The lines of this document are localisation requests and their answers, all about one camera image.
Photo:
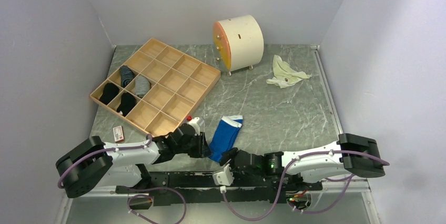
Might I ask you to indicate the wooden compartment tray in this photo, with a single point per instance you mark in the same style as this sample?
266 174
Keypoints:
179 83

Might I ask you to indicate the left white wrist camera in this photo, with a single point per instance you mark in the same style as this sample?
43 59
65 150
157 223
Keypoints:
197 123

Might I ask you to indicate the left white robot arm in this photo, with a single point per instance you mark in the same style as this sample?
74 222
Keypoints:
94 163

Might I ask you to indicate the cream cloth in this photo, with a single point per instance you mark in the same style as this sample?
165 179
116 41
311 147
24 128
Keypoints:
283 75

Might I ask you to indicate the blue underwear white trim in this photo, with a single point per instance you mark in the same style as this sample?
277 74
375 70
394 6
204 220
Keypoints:
225 136

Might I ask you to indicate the cream cylindrical drawer cabinet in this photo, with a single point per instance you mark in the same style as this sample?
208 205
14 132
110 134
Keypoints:
239 41

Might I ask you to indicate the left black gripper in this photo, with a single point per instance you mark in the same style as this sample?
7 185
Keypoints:
202 150

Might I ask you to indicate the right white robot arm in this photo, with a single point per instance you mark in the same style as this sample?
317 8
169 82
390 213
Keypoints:
349 155

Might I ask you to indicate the grey rolled sock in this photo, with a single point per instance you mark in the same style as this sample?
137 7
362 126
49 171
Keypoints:
142 86

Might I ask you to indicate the dark striped rolled sock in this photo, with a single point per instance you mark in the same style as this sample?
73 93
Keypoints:
126 75

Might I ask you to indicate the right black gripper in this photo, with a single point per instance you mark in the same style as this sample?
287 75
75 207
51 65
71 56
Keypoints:
227 155

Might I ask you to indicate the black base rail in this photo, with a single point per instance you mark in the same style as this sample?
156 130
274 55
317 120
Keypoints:
199 187

